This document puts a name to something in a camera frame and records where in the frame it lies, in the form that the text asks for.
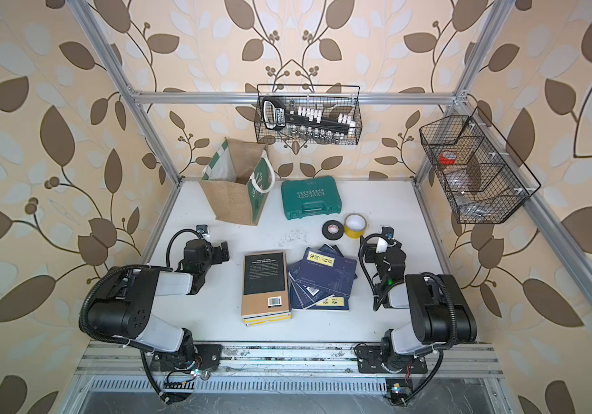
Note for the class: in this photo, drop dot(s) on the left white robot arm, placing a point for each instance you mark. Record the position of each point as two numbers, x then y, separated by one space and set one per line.
119 308

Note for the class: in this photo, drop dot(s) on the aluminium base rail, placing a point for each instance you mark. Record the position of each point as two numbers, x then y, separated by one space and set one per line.
245 367

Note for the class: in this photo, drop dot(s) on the tan book black cover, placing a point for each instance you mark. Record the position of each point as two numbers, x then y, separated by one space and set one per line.
265 286

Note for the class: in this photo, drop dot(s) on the bottom navy blue book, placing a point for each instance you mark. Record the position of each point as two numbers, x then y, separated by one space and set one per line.
308 298

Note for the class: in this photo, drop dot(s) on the black tape roll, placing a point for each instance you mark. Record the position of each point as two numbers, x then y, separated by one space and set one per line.
333 230

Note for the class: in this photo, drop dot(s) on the yellow cartoon book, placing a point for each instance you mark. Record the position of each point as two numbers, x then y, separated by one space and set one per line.
267 319

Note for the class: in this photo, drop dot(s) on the green plastic tool case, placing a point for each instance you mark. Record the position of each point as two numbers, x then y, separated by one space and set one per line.
310 197

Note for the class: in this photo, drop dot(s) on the red tape roll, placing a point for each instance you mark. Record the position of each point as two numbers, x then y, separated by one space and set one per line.
447 158

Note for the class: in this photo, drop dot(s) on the side black wire basket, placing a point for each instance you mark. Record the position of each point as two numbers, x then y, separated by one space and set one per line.
490 180

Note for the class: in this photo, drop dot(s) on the back black wire basket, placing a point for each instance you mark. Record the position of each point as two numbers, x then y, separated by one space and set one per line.
321 96

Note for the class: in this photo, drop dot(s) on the black socket set holder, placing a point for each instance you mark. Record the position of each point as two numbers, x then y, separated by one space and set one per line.
277 116

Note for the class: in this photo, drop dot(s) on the top navy blue book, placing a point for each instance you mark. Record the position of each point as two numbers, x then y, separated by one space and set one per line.
330 273

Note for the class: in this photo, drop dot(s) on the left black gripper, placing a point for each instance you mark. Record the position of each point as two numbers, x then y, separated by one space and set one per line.
215 253

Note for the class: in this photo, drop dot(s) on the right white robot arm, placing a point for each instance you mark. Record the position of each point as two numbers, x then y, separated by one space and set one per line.
439 314

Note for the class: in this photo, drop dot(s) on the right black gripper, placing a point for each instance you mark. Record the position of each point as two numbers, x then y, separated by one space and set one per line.
373 252

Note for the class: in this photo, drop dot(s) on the navy blue book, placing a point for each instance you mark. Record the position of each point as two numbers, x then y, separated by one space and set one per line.
330 273
308 298

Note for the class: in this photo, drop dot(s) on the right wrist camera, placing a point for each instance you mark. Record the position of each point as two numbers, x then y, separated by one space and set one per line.
388 233

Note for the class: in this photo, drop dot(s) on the yellow tape roll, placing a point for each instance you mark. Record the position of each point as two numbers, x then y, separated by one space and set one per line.
355 225

